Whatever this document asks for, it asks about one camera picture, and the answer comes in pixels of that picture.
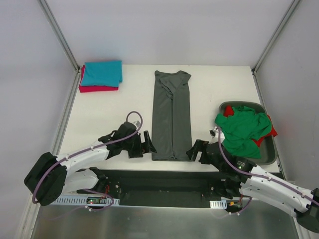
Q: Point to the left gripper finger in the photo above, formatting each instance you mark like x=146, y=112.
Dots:
x=147, y=145
x=135, y=153

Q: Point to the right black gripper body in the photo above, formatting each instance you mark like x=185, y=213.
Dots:
x=204, y=153

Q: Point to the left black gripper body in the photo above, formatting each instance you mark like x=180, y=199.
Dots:
x=139, y=145

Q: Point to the grey t-shirt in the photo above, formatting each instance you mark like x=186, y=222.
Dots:
x=171, y=123

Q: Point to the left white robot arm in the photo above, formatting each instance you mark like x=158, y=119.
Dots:
x=54, y=175

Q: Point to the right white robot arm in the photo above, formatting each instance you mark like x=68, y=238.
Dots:
x=274, y=186

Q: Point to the green t-shirt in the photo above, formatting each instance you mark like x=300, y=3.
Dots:
x=241, y=132

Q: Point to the red t-shirt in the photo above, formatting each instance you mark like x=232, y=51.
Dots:
x=264, y=138

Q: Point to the grey plastic basket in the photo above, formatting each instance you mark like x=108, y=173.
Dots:
x=267, y=146

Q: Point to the folded magenta t-shirt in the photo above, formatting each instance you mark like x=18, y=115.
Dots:
x=88, y=89

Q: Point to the folded teal t-shirt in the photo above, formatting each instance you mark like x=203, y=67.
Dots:
x=102, y=73

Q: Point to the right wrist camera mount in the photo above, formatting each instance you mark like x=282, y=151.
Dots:
x=214, y=132

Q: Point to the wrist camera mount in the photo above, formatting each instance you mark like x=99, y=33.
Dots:
x=137, y=123
x=214, y=132

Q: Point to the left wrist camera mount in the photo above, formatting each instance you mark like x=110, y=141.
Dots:
x=137, y=123

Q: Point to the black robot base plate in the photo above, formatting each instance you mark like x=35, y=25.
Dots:
x=169, y=188

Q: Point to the right white cable duct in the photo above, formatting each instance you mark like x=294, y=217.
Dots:
x=222, y=204

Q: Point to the white cable duct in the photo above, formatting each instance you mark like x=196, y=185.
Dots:
x=222, y=204
x=85, y=201

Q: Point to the left white cable duct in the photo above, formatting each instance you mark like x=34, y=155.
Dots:
x=85, y=201

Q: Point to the left aluminium frame post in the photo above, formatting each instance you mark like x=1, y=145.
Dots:
x=58, y=33

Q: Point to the aluminium frame post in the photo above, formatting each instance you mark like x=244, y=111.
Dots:
x=276, y=34
x=58, y=33

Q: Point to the right aluminium frame post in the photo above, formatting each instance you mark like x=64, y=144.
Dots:
x=276, y=34

